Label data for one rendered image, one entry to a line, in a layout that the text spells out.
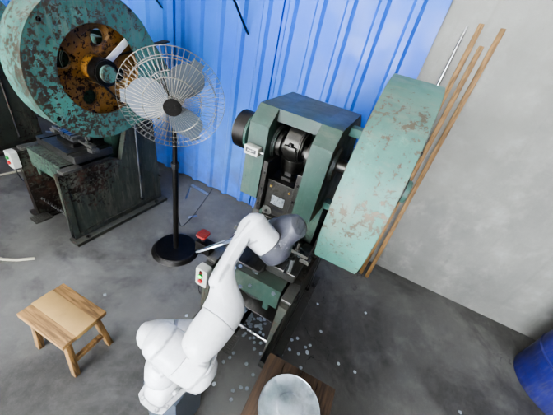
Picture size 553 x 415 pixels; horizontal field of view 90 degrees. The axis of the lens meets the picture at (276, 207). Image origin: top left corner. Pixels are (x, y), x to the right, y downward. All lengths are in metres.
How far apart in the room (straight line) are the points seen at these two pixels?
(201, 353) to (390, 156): 0.74
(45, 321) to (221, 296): 1.30
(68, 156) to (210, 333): 2.01
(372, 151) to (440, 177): 1.65
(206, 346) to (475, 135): 2.17
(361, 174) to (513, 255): 2.14
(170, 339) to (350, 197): 0.65
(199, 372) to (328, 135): 0.93
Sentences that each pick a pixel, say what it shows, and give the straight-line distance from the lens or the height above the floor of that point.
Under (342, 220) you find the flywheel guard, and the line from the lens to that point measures 0.94.
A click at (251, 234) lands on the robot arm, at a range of 0.82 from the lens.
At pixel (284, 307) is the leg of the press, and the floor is 0.62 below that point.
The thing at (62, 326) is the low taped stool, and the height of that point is 0.33.
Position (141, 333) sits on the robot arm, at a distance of 1.19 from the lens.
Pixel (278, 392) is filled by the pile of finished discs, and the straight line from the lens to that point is 1.60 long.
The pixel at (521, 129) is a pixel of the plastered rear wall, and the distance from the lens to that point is 2.47.
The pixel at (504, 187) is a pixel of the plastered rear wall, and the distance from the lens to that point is 2.59.
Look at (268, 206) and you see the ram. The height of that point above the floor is 1.02.
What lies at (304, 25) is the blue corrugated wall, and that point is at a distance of 2.49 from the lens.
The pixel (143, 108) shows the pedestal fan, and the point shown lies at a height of 1.25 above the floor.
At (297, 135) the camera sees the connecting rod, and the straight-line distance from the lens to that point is 1.27.
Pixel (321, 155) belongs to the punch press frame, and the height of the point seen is 1.40.
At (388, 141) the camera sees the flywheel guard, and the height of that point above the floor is 1.59.
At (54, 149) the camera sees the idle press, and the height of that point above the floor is 0.68.
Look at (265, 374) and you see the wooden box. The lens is 1.65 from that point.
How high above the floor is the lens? 1.85
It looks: 35 degrees down
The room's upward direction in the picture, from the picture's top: 14 degrees clockwise
